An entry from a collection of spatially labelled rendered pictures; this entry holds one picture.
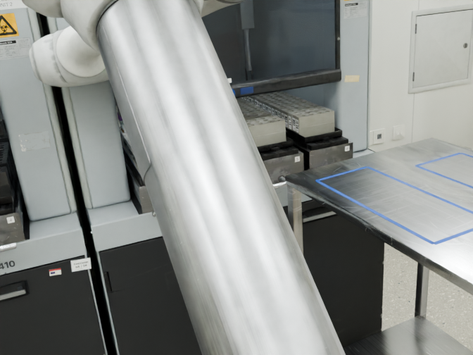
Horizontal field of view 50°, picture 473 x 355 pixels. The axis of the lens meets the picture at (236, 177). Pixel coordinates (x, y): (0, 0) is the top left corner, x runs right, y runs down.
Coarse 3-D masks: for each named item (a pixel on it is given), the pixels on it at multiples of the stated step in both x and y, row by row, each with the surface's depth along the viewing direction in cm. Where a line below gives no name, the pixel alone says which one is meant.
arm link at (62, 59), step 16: (64, 32) 97; (32, 48) 99; (48, 48) 98; (64, 48) 96; (80, 48) 91; (32, 64) 99; (48, 64) 98; (64, 64) 97; (80, 64) 97; (96, 64) 98; (48, 80) 101; (64, 80) 101; (80, 80) 101; (96, 80) 104
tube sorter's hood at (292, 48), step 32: (256, 0) 125; (288, 0) 128; (320, 0) 131; (224, 32) 125; (256, 32) 128; (288, 32) 131; (320, 32) 134; (224, 64) 127; (256, 64) 130; (288, 64) 133; (320, 64) 137
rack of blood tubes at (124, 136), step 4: (120, 132) 146; (124, 132) 145; (120, 136) 148; (124, 136) 141; (124, 140) 142; (128, 140) 137; (124, 144) 147; (128, 144) 135; (124, 148) 145; (128, 148) 145; (128, 152) 140; (132, 152) 131; (132, 156) 142; (132, 160) 134; (136, 164) 130
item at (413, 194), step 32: (352, 160) 123; (384, 160) 121; (416, 160) 120; (448, 160) 118; (288, 192) 118; (320, 192) 107; (352, 192) 105; (384, 192) 104; (416, 192) 103; (448, 192) 102; (384, 224) 92; (416, 224) 91; (448, 224) 90; (416, 256) 83; (448, 256) 80; (416, 288) 150; (416, 320) 149; (352, 352) 139; (384, 352) 138; (416, 352) 137; (448, 352) 136
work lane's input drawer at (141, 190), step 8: (128, 160) 137; (128, 168) 134; (128, 176) 135; (136, 176) 129; (136, 184) 124; (136, 192) 127; (144, 192) 122; (144, 200) 123; (144, 208) 123; (152, 208) 124
